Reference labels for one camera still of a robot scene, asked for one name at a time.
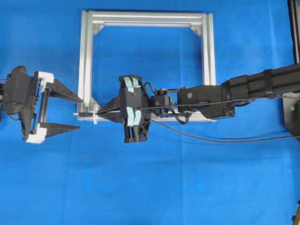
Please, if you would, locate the left gripper, white rail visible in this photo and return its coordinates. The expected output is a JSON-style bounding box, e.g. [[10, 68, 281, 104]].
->
[[3, 66, 83, 143]]

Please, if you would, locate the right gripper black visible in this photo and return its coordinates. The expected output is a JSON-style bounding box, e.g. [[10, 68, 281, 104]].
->
[[97, 75, 151, 143]]

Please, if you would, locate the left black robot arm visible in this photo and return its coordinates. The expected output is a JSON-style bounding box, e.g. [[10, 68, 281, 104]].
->
[[0, 66, 83, 144]]

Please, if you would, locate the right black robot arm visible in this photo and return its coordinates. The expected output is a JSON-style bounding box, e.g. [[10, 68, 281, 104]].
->
[[93, 64, 300, 143]]

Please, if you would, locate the blue table cloth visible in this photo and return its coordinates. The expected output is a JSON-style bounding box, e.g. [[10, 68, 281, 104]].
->
[[0, 0, 300, 225]]

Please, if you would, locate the black camera cable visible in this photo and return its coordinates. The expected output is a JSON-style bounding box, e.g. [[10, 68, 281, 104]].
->
[[152, 118, 300, 143]]

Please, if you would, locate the silver aluminium extrusion frame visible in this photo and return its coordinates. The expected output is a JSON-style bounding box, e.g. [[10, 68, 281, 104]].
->
[[77, 10, 216, 113]]

